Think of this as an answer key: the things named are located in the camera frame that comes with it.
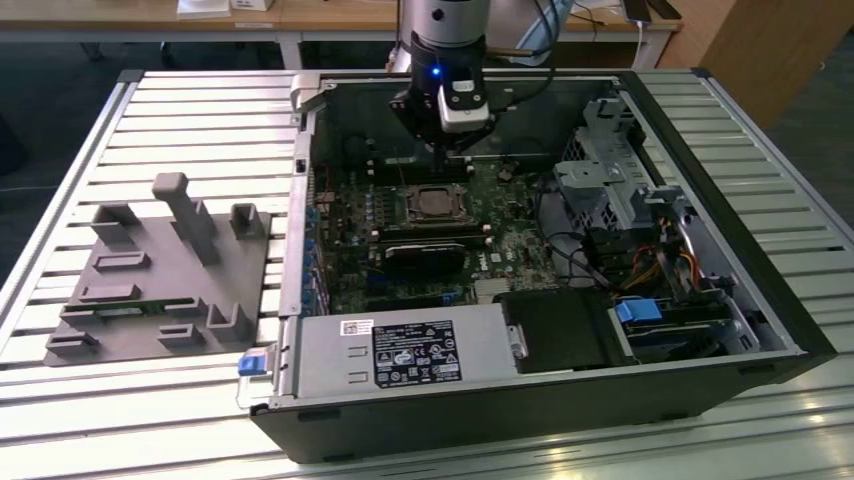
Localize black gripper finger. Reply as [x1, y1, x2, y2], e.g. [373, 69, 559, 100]
[389, 92, 444, 177]
[441, 118, 499, 177]

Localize metal socket cover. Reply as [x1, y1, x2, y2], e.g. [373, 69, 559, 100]
[403, 184, 473, 225]

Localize silver CPU green edge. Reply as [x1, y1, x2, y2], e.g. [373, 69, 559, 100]
[417, 192, 459, 216]

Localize RAM slot white clips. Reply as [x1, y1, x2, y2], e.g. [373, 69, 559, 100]
[364, 168, 473, 177]
[364, 156, 473, 165]

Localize RAM slot black clips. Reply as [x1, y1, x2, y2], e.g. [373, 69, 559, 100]
[365, 162, 472, 171]
[365, 174, 472, 183]

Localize CPU socket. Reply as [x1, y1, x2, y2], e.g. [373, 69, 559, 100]
[397, 182, 477, 227]

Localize metal drive cage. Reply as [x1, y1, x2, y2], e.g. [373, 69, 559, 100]
[551, 97, 688, 231]

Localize green motherboard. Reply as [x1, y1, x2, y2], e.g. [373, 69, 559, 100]
[312, 149, 561, 316]

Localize black graphics card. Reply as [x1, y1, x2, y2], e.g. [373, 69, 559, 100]
[380, 241, 468, 280]

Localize silver finned heatsink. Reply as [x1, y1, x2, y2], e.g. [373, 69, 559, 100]
[473, 278, 513, 304]

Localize black device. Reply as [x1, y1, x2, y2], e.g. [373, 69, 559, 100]
[623, 0, 683, 22]

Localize black plastic shroud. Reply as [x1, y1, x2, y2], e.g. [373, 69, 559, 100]
[497, 291, 632, 375]

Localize blue disk carrier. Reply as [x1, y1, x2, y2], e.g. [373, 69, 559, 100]
[614, 298, 663, 327]

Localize wooden cabinet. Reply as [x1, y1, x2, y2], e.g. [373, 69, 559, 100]
[656, 0, 854, 130]

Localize grey parts rack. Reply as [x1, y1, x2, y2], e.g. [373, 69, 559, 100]
[40, 171, 275, 370]

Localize wooden desk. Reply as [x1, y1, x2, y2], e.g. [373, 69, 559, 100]
[0, 0, 686, 71]

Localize silver power supply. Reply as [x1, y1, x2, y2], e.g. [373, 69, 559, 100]
[269, 312, 532, 409]

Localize green RAM stick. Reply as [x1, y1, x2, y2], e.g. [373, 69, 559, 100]
[64, 298, 196, 315]

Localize blue case latch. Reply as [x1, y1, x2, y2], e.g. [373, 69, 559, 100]
[237, 351, 269, 377]

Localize metal disk bay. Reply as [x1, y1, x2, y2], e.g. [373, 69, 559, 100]
[603, 287, 766, 369]

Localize black PC case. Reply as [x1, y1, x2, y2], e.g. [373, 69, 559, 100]
[247, 68, 839, 464]

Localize white camera black bracket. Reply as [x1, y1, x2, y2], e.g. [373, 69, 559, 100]
[436, 78, 493, 135]

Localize black camera cable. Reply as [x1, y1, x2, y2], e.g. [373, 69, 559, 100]
[489, 0, 559, 110]

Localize black data cable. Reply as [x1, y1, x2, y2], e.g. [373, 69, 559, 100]
[544, 232, 606, 294]

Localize white cable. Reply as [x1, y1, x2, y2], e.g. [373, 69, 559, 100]
[631, 18, 652, 71]

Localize yellow orange wire bundle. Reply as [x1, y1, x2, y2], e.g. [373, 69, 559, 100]
[623, 247, 706, 294]

